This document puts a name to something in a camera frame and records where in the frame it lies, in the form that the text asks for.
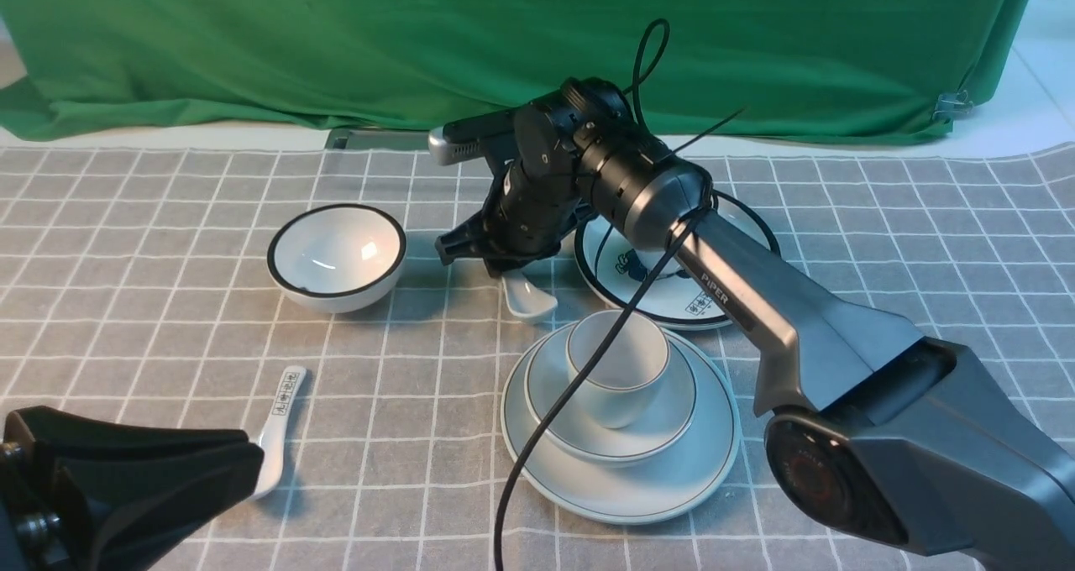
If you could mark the grey-rimmed white plate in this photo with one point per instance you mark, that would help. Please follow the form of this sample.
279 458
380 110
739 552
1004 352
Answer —
665 485

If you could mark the black-rimmed white bowl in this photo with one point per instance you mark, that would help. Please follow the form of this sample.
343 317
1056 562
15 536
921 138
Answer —
338 258

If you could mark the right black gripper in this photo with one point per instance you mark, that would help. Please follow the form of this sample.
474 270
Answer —
519 223

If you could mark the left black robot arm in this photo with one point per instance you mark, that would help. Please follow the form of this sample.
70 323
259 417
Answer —
82 494

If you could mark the white spoon with black print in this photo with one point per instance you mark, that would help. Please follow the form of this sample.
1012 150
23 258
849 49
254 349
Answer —
272 437

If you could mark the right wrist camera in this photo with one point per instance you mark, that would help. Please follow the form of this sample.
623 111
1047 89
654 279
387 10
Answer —
466 139

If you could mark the grey-rimmed white cup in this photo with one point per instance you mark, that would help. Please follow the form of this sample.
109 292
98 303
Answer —
628 357

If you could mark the grey checked tablecloth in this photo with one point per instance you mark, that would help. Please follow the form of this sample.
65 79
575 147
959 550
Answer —
135 290

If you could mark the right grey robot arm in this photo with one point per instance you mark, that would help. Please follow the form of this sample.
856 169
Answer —
878 431

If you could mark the green backdrop cloth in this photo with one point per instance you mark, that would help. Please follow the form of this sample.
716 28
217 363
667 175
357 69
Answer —
818 71

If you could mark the plain white ceramic spoon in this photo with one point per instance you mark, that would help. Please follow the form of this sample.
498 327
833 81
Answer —
525 301

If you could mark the metal clip on backdrop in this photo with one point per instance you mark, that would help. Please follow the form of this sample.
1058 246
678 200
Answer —
953 106

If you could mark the black-rimmed cartoon plate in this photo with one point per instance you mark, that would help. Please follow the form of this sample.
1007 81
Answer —
612 270

